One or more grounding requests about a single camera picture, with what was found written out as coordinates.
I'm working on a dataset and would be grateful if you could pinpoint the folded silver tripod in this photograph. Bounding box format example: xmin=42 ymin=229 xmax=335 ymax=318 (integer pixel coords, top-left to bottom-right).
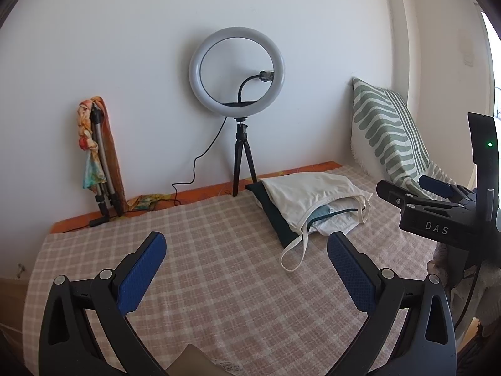
xmin=89 ymin=106 xmax=122 ymax=228

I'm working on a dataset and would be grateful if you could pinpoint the white ring light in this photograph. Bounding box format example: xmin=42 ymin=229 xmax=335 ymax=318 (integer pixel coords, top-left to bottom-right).
xmin=189 ymin=27 xmax=286 ymax=119

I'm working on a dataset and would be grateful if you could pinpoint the bright window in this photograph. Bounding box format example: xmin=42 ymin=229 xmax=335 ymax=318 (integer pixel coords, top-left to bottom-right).
xmin=481 ymin=10 xmax=501 ymax=122

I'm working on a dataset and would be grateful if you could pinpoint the person's right hand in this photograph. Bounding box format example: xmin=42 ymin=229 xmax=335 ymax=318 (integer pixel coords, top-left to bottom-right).
xmin=427 ymin=243 xmax=469 ymax=288

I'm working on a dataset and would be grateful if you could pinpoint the white cloth bag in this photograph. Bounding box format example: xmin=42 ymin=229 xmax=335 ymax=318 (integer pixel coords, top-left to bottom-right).
xmin=309 ymin=198 xmax=367 ymax=236

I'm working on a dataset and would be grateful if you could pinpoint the black ring light cable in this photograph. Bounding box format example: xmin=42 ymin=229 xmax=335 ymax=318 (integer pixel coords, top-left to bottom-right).
xmin=89 ymin=117 xmax=228 ymax=228

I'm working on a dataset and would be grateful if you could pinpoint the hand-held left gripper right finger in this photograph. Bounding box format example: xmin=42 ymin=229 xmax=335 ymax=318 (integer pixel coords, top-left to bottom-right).
xmin=327 ymin=231 xmax=458 ymax=376

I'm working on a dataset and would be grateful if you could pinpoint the small black tripod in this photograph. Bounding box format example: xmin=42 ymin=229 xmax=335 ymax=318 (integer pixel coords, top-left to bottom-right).
xmin=232 ymin=117 xmax=258 ymax=197

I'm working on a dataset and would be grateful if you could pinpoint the orange brown plank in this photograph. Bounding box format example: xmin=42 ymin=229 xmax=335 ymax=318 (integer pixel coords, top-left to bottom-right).
xmin=102 ymin=98 xmax=127 ymax=215

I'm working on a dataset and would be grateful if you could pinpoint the orange bed sheet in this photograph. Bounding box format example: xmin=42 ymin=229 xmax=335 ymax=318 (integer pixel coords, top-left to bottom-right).
xmin=51 ymin=160 xmax=339 ymax=236

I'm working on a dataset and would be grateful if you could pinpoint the colourful crumpled cloth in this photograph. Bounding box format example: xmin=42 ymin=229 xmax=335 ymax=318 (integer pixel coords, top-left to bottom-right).
xmin=127 ymin=193 xmax=173 ymax=211

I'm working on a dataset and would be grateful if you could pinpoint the dark green cloth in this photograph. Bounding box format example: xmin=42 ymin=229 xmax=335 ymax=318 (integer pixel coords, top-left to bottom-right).
xmin=245 ymin=180 xmax=304 ymax=249

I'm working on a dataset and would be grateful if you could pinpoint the colourful knotted scarf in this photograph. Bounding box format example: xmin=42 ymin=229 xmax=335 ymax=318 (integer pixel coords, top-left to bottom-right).
xmin=76 ymin=96 xmax=108 ymax=195

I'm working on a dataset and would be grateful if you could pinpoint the green striped pillow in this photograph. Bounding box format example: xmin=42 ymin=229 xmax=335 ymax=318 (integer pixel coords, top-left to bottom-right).
xmin=350 ymin=77 xmax=458 ymax=200

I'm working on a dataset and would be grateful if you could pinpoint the cardboard box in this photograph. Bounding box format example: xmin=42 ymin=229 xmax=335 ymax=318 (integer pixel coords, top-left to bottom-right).
xmin=0 ymin=276 xmax=30 ymax=332

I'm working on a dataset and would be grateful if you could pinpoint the tan cardboard piece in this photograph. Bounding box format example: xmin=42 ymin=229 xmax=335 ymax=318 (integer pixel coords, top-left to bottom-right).
xmin=164 ymin=344 xmax=224 ymax=376

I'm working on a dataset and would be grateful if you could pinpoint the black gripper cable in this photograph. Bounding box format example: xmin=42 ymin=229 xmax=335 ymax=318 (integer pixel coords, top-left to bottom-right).
xmin=454 ymin=262 xmax=483 ymax=332

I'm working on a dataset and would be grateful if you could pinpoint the pink plaid blanket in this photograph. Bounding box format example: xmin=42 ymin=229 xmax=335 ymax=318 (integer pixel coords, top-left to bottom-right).
xmin=23 ymin=162 xmax=443 ymax=376

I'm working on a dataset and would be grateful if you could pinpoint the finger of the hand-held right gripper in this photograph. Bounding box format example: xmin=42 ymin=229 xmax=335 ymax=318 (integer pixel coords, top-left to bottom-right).
xmin=376 ymin=180 xmax=426 ymax=213
xmin=418 ymin=175 xmax=477 ymax=205

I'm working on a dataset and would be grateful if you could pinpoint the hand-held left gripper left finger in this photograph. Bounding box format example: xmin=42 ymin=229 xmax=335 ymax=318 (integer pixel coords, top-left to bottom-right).
xmin=38 ymin=231 xmax=171 ymax=376

